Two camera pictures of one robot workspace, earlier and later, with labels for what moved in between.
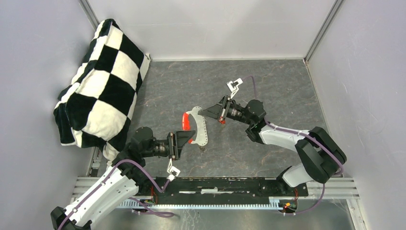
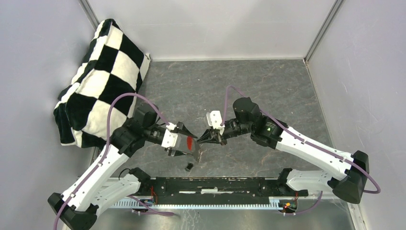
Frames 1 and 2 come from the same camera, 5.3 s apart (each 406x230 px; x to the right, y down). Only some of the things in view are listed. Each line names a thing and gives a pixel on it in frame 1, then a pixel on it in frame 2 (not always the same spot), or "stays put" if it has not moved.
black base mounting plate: x=223 y=189 stays put
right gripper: x=216 y=111 → x=207 y=137
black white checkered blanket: x=96 y=106 stays put
